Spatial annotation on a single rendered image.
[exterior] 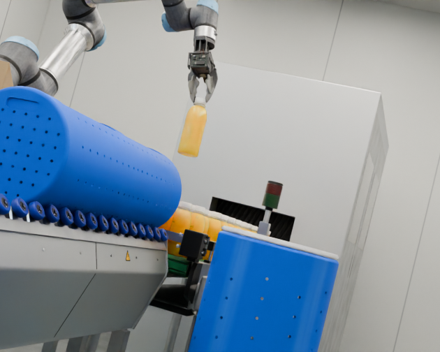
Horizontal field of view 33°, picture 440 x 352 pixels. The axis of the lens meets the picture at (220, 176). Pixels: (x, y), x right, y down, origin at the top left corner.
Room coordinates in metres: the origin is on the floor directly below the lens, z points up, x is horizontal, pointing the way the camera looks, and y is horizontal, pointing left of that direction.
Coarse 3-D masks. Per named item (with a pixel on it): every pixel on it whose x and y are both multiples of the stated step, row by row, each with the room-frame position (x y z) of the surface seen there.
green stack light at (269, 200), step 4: (264, 196) 2.83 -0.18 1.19; (268, 196) 2.82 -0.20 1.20; (272, 196) 2.81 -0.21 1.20; (276, 196) 2.82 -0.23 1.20; (264, 200) 2.83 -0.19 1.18; (268, 200) 2.82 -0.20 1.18; (272, 200) 2.81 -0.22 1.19; (276, 200) 2.82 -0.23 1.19; (264, 204) 2.82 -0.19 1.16; (268, 204) 2.82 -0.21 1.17; (272, 204) 2.82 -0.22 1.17; (276, 204) 2.82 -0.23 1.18; (276, 208) 2.83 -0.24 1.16
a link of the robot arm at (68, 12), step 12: (72, 0) 2.56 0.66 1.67; (84, 0) 2.54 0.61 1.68; (96, 0) 2.53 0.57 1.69; (108, 0) 2.52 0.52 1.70; (120, 0) 2.50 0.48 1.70; (132, 0) 2.48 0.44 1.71; (144, 0) 2.47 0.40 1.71; (168, 0) 2.42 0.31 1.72; (180, 0) 2.43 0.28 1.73; (72, 12) 2.59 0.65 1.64; (84, 12) 2.59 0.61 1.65
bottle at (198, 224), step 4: (196, 212) 2.69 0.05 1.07; (200, 212) 2.69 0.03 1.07; (192, 216) 2.69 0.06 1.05; (196, 216) 2.68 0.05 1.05; (200, 216) 2.68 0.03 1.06; (192, 220) 2.68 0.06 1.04; (196, 220) 2.68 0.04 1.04; (200, 220) 2.68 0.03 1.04; (204, 220) 2.69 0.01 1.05; (192, 224) 2.68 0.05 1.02; (196, 224) 2.67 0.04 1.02; (200, 224) 2.68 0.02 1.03; (204, 224) 2.69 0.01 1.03; (192, 228) 2.67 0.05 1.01; (196, 228) 2.67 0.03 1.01; (200, 228) 2.68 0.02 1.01; (204, 228) 2.71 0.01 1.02; (200, 232) 2.68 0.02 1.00; (184, 256) 2.68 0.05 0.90
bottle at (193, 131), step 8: (200, 104) 2.39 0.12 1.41; (192, 112) 2.38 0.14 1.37; (200, 112) 2.38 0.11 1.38; (192, 120) 2.38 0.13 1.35; (200, 120) 2.38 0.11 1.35; (184, 128) 2.39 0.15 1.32; (192, 128) 2.38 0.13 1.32; (200, 128) 2.38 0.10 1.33; (184, 136) 2.38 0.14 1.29; (192, 136) 2.37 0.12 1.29; (200, 136) 2.39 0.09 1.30; (184, 144) 2.38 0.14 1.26; (192, 144) 2.37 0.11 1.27; (200, 144) 2.41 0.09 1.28; (184, 152) 2.37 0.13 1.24; (192, 152) 2.37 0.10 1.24
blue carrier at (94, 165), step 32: (0, 96) 1.72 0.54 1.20; (32, 96) 1.70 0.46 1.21; (0, 128) 1.72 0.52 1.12; (32, 128) 1.69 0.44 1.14; (64, 128) 1.67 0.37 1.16; (96, 128) 1.87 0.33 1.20; (0, 160) 1.71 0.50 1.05; (32, 160) 1.69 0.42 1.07; (64, 160) 1.67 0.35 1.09; (96, 160) 1.82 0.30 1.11; (128, 160) 2.03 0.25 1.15; (160, 160) 2.35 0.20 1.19; (0, 192) 1.70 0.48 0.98; (32, 192) 1.68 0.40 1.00; (64, 192) 1.74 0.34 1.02; (96, 192) 1.89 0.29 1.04; (128, 192) 2.06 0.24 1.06; (160, 192) 2.30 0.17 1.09; (160, 224) 2.49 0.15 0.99
